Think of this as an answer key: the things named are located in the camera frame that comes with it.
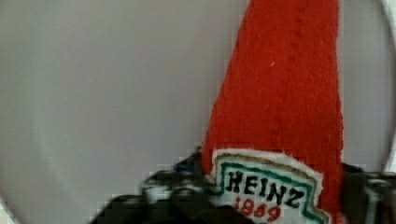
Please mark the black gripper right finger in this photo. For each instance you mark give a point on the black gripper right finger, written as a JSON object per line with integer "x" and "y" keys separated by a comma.
{"x": 368, "y": 197}

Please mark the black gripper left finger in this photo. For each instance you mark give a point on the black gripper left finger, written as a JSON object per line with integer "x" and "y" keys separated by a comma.
{"x": 175, "y": 196}

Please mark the red plush ketchup bottle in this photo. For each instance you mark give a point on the red plush ketchup bottle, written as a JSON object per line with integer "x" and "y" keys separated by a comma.
{"x": 275, "y": 137}

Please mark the grey round plate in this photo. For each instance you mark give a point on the grey round plate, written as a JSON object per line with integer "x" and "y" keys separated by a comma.
{"x": 98, "y": 95}

